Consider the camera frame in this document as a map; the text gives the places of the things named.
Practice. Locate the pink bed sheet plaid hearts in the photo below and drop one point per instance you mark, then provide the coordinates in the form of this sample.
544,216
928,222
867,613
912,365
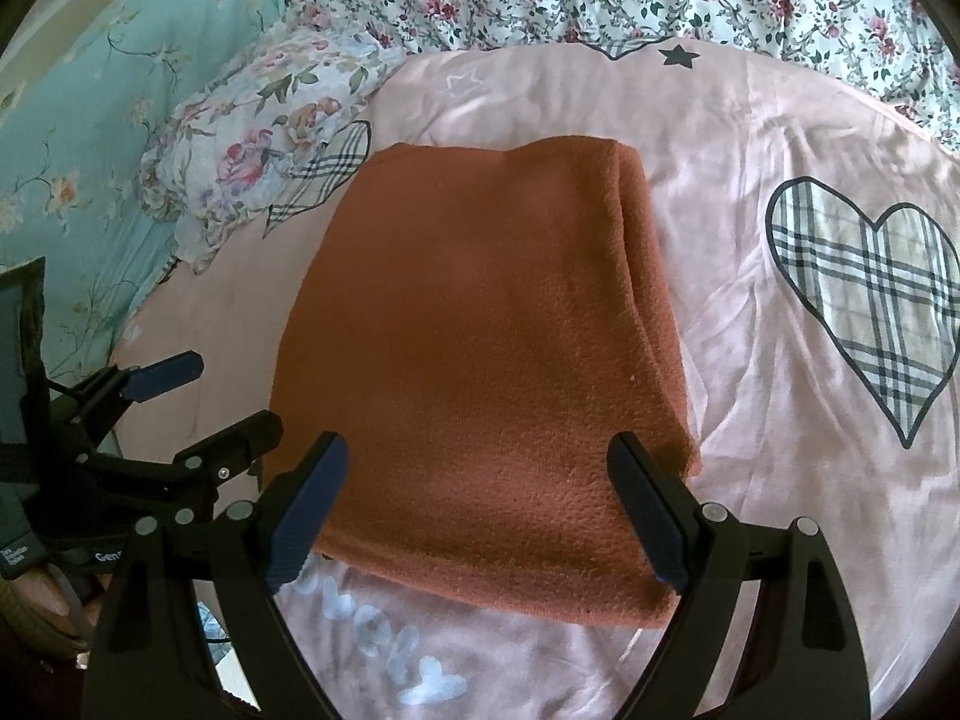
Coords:
750,255

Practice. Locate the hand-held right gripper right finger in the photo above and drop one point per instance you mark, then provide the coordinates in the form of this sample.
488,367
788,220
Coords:
660,519

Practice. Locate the person's left hand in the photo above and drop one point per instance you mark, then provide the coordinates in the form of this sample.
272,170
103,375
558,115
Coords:
41,604

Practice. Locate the teal floral blanket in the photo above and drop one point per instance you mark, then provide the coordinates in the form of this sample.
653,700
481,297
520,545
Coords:
82,127

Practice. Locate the floral pillow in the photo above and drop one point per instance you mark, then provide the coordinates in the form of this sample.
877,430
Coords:
247,142

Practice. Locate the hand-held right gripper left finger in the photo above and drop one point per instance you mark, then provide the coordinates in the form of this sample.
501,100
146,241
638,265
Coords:
307,519

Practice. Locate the rust orange fleece garment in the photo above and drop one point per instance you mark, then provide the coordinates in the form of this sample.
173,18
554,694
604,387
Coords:
480,360

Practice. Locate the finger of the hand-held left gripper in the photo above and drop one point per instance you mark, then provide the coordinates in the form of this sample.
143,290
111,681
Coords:
240,442
161,376

